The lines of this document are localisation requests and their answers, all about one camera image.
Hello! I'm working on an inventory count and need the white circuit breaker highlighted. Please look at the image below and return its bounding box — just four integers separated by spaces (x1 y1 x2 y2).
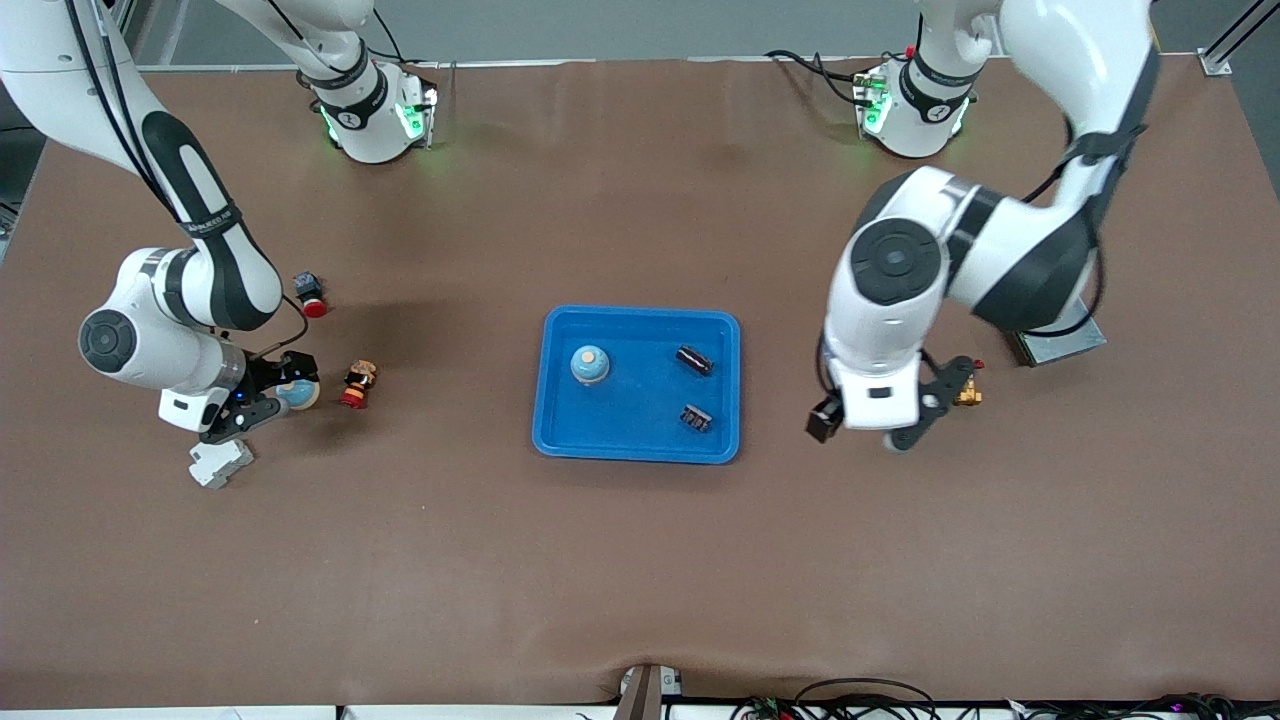
188 440 256 490

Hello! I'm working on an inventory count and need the tangled cable bundle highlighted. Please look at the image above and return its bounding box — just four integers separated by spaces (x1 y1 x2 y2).
1000 690 1280 720

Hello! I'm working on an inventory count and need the brown table mat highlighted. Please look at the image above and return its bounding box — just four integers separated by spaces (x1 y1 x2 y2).
0 55 1280 706

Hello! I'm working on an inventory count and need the grey camera bracket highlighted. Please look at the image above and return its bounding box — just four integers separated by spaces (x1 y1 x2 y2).
612 663 683 720

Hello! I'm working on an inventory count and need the blue plastic tray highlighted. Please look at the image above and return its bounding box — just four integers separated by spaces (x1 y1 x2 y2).
531 304 742 466

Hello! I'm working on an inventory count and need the red yellow emergency button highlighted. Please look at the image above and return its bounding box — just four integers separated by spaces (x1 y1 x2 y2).
338 360 380 411

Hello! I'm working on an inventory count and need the grey metal box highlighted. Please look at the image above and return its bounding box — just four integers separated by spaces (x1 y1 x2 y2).
1003 300 1108 368

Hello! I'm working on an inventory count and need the black looped cable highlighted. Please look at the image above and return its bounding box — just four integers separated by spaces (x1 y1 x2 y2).
795 678 938 720

